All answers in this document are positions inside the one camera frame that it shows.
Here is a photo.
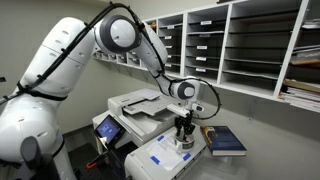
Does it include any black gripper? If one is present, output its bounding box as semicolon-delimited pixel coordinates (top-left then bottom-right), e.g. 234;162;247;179
175;115;196;140

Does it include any white mug with green band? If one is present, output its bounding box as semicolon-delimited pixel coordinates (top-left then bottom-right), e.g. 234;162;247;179
174;133;196;154

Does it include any white paper sheet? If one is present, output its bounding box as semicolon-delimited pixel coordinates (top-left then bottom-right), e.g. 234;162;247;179
146;134;188;172

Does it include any dark blue hardcover book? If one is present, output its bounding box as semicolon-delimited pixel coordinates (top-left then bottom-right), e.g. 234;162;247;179
199;125;248;157

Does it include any white office copier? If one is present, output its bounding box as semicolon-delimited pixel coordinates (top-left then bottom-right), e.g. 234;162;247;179
91;87;188;180

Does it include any dark grey box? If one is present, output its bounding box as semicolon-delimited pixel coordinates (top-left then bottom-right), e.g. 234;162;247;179
94;114;127;150

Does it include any white mail sorter shelf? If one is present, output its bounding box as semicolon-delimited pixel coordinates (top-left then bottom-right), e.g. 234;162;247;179
92;0;320;114

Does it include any stack of papers and folders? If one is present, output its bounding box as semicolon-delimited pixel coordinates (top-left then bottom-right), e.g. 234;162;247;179
277;78;320;110

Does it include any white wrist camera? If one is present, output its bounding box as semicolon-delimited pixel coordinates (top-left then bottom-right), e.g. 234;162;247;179
166;103;191;119

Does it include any orange red handle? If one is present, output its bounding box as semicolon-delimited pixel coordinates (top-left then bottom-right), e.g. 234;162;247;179
85;161;99;170

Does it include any black foreground mount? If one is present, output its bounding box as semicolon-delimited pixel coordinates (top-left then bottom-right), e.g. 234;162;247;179
19;135;62;180

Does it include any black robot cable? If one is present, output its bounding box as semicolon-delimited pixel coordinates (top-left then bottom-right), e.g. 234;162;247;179
0;1;222;121

